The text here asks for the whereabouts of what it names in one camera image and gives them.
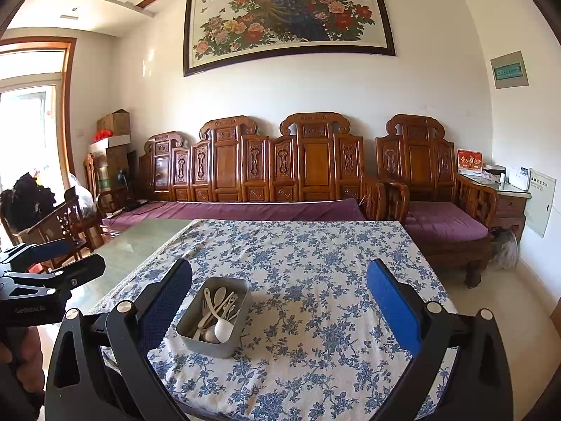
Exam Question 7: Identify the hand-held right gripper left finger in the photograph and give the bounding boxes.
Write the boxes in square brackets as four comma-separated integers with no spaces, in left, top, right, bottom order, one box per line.
[44,259,194,421]

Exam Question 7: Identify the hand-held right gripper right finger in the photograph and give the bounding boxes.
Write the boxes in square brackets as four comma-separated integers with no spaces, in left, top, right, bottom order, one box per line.
[357,259,514,421]

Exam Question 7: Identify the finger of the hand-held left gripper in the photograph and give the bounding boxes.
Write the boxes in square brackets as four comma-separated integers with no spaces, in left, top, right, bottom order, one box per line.
[0,239,85,273]
[0,253,107,304]

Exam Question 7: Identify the small white spoon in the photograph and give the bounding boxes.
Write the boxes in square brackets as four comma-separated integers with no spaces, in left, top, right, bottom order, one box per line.
[197,286,227,329]

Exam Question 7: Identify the large metal spoon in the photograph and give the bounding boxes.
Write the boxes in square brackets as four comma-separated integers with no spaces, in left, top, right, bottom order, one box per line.
[193,325,220,343]

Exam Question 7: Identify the white plastic fork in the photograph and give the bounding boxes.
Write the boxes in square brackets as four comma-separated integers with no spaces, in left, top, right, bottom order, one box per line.
[218,290,241,322]

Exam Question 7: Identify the grey metal tin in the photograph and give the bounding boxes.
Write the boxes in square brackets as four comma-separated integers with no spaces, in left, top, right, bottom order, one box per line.
[175,276,251,359]

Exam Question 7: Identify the large white spoon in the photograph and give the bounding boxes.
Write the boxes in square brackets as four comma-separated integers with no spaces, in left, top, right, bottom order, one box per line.
[202,292,234,343]

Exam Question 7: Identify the person's left hand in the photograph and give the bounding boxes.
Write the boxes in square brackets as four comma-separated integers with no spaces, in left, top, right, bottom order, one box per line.
[0,325,45,387]

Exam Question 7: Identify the wooden dining chair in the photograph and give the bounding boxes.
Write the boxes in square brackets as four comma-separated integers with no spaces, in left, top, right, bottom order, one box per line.
[20,188,95,268]

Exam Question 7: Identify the dark clothes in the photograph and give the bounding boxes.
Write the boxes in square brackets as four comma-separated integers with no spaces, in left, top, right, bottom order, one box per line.
[0,173,57,233]

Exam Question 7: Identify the glass top dining table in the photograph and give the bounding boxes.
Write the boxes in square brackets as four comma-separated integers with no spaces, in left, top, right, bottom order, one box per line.
[68,219,194,316]

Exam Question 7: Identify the clear plastic bag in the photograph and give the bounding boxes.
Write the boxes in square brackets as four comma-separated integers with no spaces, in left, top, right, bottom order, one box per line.
[66,174,95,218]

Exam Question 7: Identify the blue floral tablecloth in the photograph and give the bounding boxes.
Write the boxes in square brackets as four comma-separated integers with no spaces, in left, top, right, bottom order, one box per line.
[99,219,459,421]

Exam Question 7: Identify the black desk lamp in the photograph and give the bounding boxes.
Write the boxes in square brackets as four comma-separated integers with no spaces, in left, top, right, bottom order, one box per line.
[115,170,132,205]

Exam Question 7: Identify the purple armchair cushion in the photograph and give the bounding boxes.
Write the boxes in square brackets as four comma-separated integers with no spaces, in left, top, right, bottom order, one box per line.
[405,201,489,242]

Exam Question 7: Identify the long purple sofa cushion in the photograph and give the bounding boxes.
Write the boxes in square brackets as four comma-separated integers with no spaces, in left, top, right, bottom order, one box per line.
[103,197,366,233]

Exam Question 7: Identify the white flat box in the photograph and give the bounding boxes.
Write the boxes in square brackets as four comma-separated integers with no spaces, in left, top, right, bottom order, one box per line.
[89,134,131,154]

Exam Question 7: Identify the grey fluffy mop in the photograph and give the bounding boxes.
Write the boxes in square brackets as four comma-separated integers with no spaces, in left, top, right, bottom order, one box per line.
[488,227,520,271]

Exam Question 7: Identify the brown cardboard box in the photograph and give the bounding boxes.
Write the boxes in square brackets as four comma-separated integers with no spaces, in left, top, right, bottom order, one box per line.
[96,109,131,138]

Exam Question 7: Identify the carved wooden sofa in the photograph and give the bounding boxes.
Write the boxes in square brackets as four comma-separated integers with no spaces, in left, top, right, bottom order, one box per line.
[103,112,410,238]

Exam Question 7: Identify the carved wooden armchair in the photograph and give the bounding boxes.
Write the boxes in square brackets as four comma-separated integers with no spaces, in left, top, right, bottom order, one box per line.
[374,114,498,288]

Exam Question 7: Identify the wooden side table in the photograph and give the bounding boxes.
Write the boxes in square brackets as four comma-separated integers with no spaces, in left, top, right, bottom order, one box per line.
[458,173,531,242]

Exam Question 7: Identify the red card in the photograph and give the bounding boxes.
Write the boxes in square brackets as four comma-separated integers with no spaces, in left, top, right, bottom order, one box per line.
[457,148,484,174]

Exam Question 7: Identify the white electrical panel door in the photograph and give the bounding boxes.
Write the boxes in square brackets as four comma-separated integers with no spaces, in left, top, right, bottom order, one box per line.
[523,167,557,238]

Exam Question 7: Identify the framed peacock painting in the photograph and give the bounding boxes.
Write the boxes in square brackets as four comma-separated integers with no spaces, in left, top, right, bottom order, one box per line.
[183,0,396,77]

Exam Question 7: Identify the wooden window frame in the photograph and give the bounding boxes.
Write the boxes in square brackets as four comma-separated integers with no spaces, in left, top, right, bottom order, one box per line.
[0,37,77,238]

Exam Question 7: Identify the grey wall panel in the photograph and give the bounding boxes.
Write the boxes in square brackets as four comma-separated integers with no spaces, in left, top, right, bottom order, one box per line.
[490,51,529,89]

